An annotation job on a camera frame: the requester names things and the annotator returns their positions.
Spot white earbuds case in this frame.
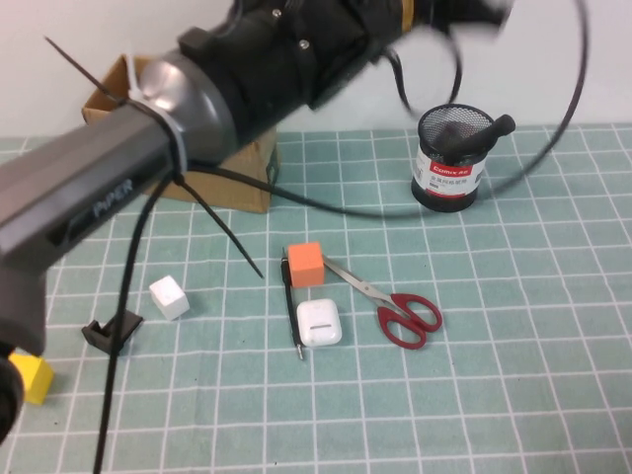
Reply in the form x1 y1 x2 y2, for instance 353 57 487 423
295 298 344 349

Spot white foam cube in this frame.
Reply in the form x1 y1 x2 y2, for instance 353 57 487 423
148 275 191 322

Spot black precision screwdriver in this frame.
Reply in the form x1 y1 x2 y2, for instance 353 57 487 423
438 114 517 159

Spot orange foam cube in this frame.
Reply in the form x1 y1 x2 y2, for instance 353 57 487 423
286 241 327 289

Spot black mesh pen holder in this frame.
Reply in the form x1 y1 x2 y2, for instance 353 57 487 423
409 103 494 213

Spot red-handled scissors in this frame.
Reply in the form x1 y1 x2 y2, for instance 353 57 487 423
323 256 444 351

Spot brown cardboard box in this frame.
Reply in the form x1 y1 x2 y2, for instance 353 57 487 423
81 53 280 214

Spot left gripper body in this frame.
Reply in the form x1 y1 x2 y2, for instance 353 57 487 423
419 0 514 36

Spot black plastic bracket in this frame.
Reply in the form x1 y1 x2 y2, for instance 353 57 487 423
81 310 144 356

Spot thin black pen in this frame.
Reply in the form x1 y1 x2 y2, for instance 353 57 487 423
280 254 307 361

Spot black left camera cable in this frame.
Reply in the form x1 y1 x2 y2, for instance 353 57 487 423
93 0 592 474

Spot black zip tie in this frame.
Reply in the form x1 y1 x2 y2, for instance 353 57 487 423
172 172 266 280
43 35 132 108

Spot thin black left gripper cable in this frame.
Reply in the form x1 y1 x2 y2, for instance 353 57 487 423
387 27 465 118

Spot yellow foam cube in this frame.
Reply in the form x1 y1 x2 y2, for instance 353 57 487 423
9 353 55 406

